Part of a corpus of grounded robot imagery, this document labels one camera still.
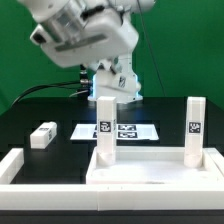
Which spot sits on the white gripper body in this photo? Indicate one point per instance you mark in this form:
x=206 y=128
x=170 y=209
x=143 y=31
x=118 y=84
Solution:
x=105 y=36

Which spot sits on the white desk top tray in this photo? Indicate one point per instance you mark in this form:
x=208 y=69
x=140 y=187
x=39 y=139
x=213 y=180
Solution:
x=155 y=165

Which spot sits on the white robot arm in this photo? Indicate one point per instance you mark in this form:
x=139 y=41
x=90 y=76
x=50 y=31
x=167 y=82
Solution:
x=64 y=20

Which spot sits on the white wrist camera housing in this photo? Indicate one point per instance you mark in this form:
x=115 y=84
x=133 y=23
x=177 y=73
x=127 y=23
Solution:
x=40 y=36

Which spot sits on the white left fence rail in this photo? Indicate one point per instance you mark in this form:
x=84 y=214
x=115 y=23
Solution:
x=10 y=165

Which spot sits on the white fence rail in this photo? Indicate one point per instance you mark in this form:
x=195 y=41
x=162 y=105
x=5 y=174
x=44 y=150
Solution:
x=10 y=165
x=111 y=197

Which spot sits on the white front fence rail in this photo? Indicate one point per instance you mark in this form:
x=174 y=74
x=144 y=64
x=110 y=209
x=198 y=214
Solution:
x=111 y=197

